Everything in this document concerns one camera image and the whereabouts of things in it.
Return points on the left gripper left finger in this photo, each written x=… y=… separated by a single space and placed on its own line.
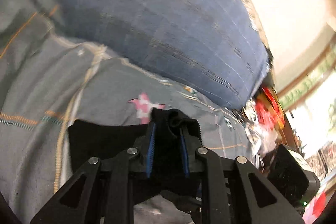
x=98 y=190

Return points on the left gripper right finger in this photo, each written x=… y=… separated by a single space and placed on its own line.
x=232 y=191

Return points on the black pants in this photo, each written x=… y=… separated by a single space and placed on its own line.
x=166 y=151

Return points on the clear plastic bags pile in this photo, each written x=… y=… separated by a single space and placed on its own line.
x=262 y=137

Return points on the red orange gift boxes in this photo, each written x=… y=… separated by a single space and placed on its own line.
x=269 y=111

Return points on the grey patterned bedsheet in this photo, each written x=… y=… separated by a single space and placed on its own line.
x=48 y=81

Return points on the blue plaid pillow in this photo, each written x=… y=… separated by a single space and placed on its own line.
x=208 y=45

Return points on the wooden window frame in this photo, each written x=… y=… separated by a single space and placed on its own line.
x=304 y=85

